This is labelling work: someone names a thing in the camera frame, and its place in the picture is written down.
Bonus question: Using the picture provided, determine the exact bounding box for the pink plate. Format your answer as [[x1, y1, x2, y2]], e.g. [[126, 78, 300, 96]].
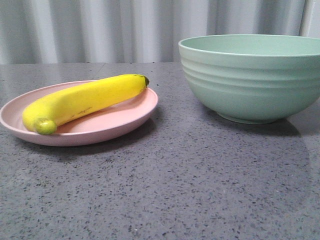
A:
[[0, 81, 159, 147]]

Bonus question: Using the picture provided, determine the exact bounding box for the green ribbed bowl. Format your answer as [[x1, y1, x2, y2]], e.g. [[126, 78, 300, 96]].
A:
[[178, 34, 320, 124]]

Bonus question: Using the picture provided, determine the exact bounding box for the white pleated curtain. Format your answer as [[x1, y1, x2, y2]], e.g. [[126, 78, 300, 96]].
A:
[[0, 0, 320, 64]]

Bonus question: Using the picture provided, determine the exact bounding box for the yellow banana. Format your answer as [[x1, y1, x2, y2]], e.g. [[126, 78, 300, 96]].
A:
[[22, 74, 150, 135]]

